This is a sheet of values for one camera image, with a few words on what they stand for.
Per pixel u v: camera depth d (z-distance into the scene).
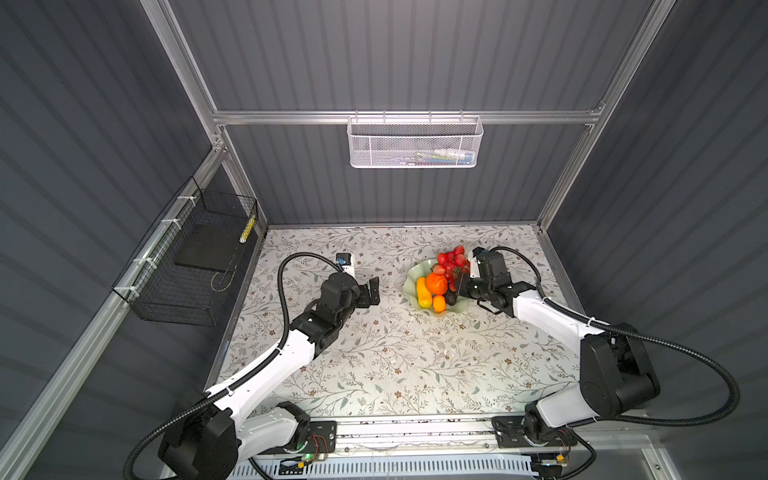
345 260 0.69
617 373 0.44
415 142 1.11
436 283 0.91
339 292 0.59
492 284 0.69
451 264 0.92
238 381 0.44
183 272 0.72
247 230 0.81
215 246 0.75
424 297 0.95
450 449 0.72
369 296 0.73
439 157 0.92
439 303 0.94
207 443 0.39
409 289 0.98
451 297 0.95
